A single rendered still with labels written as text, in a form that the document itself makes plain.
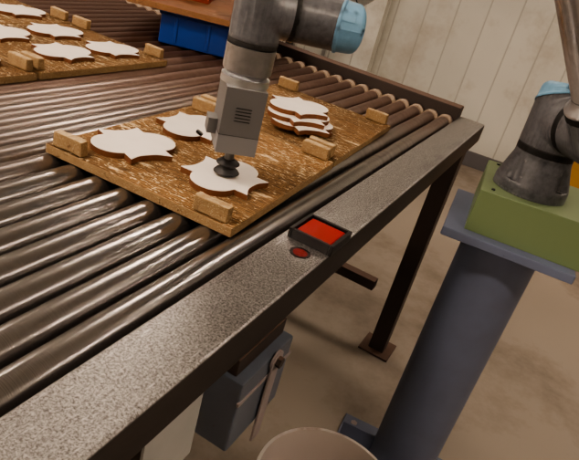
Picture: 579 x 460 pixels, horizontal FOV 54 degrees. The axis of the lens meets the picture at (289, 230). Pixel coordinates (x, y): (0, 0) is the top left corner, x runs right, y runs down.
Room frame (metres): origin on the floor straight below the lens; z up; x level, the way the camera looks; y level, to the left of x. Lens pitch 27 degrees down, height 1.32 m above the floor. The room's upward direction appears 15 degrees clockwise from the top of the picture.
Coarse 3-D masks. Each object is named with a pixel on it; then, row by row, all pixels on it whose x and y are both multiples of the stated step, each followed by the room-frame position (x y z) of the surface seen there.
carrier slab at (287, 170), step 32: (128, 128) 0.98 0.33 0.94; (160, 128) 1.02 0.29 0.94; (64, 160) 0.81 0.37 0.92; (96, 160) 0.81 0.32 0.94; (192, 160) 0.92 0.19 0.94; (256, 160) 1.00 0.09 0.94; (288, 160) 1.04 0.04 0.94; (320, 160) 1.09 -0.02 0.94; (160, 192) 0.76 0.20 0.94; (192, 192) 0.79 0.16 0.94; (256, 192) 0.86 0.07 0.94; (288, 192) 0.89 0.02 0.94; (224, 224) 0.72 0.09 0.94
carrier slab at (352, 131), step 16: (288, 96) 1.51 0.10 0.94; (304, 96) 1.56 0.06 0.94; (336, 112) 1.48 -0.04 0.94; (352, 112) 1.52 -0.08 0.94; (272, 128) 1.21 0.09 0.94; (336, 128) 1.34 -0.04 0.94; (352, 128) 1.37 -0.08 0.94; (368, 128) 1.41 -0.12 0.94; (384, 128) 1.46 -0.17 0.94; (336, 144) 1.22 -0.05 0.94; (352, 144) 1.25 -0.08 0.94; (336, 160) 1.12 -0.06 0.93
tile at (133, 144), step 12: (108, 132) 0.91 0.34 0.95; (120, 132) 0.92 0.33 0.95; (132, 132) 0.94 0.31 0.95; (144, 132) 0.95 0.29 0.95; (96, 144) 0.85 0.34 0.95; (108, 144) 0.86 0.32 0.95; (120, 144) 0.87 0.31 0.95; (132, 144) 0.89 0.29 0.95; (144, 144) 0.90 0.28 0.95; (156, 144) 0.91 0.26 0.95; (168, 144) 0.93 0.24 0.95; (108, 156) 0.84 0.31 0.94; (120, 156) 0.84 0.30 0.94; (132, 156) 0.84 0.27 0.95; (144, 156) 0.86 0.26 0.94; (156, 156) 0.87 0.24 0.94; (168, 156) 0.88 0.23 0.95
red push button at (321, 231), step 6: (312, 222) 0.82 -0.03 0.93; (318, 222) 0.82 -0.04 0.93; (300, 228) 0.79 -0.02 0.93; (306, 228) 0.79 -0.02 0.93; (312, 228) 0.80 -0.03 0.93; (318, 228) 0.80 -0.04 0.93; (324, 228) 0.81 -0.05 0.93; (330, 228) 0.81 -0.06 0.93; (312, 234) 0.78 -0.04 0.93; (318, 234) 0.78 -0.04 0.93; (324, 234) 0.79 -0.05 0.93; (330, 234) 0.79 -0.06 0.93; (336, 234) 0.80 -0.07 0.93; (342, 234) 0.81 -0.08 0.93; (324, 240) 0.77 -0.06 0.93; (330, 240) 0.77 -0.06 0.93; (336, 240) 0.78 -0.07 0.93
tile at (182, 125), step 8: (160, 120) 1.04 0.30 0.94; (168, 120) 1.05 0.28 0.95; (176, 120) 1.06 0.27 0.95; (184, 120) 1.07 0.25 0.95; (192, 120) 1.08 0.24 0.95; (200, 120) 1.09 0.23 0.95; (168, 128) 1.01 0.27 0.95; (176, 128) 1.02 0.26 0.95; (184, 128) 1.03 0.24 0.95; (192, 128) 1.04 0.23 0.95; (200, 128) 1.05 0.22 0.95; (176, 136) 0.99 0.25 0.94; (184, 136) 0.99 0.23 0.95; (192, 136) 1.00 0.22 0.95; (200, 136) 1.01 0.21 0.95; (208, 136) 1.02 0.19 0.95; (208, 144) 1.01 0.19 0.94
